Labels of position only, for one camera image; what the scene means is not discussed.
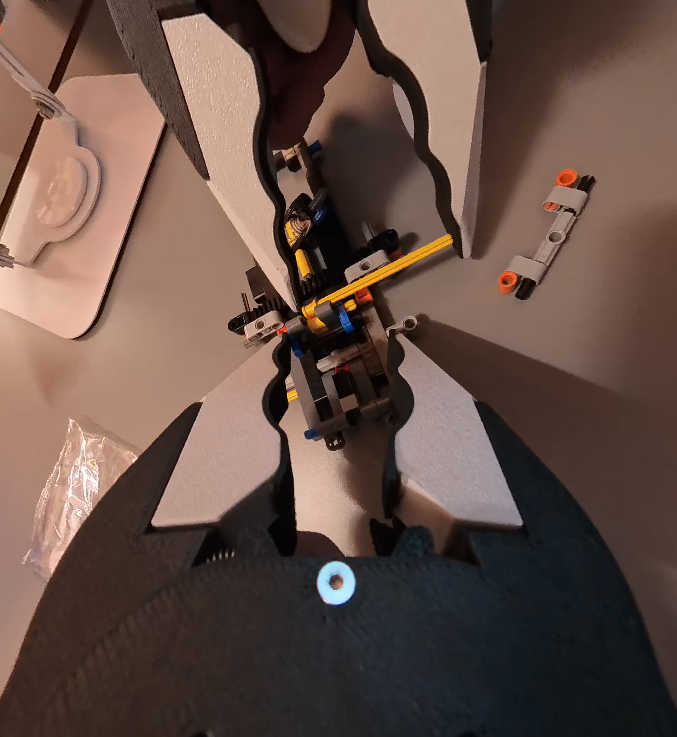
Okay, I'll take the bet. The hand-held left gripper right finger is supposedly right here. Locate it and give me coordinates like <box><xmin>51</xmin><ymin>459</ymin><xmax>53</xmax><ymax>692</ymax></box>
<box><xmin>381</xmin><ymin>330</ymin><xmax>525</xmax><ymax>528</ymax></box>

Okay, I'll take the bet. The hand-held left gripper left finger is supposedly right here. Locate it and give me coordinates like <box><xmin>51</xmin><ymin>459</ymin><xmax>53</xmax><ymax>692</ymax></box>
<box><xmin>152</xmin><ymin>335</ymin><xmax>299</xmax><ymax>556</ymax></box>

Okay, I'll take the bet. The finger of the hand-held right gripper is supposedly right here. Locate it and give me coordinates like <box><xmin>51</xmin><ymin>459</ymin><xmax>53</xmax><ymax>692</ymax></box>
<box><xmin>163</xmin><ymin>9</ymin><xmax>306</xmax><ymax>314</ymax></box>
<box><xmin>355</xmin><ymin>0</ymin><xmax>489</xmax><ymax>259</ymax></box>

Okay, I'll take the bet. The multicoloured lego assembly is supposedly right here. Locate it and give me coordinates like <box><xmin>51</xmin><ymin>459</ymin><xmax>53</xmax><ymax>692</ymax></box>
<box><xmin>228</xmin><ymin>139</ymin><xmax>457</xmax><ymax>451</ymax></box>

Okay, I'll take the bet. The small grey orange lego subassembly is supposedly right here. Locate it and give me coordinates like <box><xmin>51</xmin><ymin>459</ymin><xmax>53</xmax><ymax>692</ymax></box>
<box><xmin>498</xmin><ymin>168</ymin><xmax>598</xmax><ymax>300</ymax></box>

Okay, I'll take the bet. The person's right hand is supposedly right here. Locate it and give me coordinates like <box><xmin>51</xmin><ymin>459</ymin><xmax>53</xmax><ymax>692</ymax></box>
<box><xmin>265</xmin><ymin>0</ymin><xmax>369</xmax><ymax>150</ymax></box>

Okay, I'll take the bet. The white stand base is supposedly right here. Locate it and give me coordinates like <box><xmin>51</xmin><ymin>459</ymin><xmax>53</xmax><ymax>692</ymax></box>
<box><xmin>0</xmin><ymin>72</ymin><xmax>168</xmax><ymax>340</ymax></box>

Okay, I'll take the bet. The clear plastic bag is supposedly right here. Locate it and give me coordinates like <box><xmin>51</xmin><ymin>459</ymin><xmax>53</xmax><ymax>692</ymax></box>
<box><xmin>22</xmin><ymin>416</ymin><xmax>144</xmax><ymax>579</ymax></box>

